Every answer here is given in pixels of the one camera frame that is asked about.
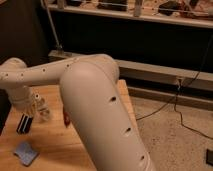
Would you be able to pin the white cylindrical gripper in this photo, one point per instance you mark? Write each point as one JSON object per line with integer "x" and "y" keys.
{"x": 21, "y": 103}

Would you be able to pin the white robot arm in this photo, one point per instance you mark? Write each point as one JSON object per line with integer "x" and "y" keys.
{"x": 88, "y": 90}

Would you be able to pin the clear plastic bottle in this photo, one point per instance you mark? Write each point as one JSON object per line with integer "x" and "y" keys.
{"x": 42, "y": 108}

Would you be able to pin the black striped rectangular block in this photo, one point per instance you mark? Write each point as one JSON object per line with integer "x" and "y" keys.
{"x": 24, "y": 124}

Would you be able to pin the blue folded cloth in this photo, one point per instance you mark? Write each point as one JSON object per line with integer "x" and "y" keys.
{"x": 25, "y": 153}

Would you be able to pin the wooden table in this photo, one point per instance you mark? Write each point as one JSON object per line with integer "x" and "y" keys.
{"x": 59, "y": 147}

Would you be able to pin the metal lamp pole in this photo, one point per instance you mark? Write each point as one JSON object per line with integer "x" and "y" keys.
{"x": 57, "y": 42}

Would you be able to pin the cluttered background shelf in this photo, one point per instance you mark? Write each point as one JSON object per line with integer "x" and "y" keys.
{"x": 194, "y": 13}

